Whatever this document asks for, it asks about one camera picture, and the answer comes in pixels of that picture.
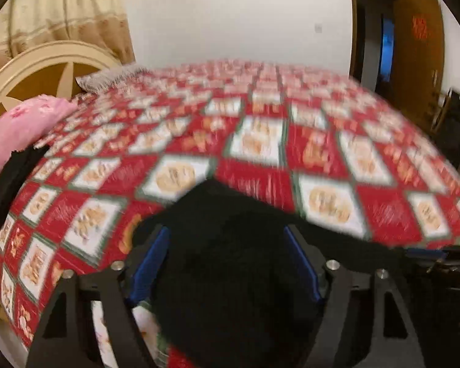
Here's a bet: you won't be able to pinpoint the black pants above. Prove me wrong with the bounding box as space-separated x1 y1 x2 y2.
132 178 420 368

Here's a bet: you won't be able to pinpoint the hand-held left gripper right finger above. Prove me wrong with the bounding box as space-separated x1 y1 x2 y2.
284 224 435 368

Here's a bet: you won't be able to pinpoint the black folded cloth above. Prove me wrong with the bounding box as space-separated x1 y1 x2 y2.
0 146 51 234

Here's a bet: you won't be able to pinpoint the beige patterned curtain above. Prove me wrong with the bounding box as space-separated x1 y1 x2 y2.
0 0 136 82

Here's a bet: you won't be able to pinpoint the cream wooden headboard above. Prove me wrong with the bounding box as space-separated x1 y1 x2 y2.
0 40 125 131

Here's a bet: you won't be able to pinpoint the striped pillow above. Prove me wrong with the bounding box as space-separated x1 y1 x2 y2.
76 65 149 94

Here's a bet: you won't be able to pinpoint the wooden chair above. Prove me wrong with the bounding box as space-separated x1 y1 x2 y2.
429 88 452 133

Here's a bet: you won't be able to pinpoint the black bag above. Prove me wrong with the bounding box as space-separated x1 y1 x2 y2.
437 88 460 171

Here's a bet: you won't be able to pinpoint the red checked printed blanket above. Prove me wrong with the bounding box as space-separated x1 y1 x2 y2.
0 58 460 368

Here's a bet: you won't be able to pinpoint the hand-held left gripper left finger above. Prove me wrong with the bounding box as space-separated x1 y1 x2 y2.
25 224 171 368

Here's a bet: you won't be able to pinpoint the brown wooden door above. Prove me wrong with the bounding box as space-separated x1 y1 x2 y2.
392 0 446 125

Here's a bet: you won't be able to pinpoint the red paper door decoration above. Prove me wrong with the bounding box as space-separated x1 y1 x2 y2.
412 15 431 41

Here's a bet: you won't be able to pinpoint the pink pillow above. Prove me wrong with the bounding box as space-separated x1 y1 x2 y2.
0 97 78 185

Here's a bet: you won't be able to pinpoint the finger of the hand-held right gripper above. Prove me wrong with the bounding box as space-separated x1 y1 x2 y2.
404 247 448 262

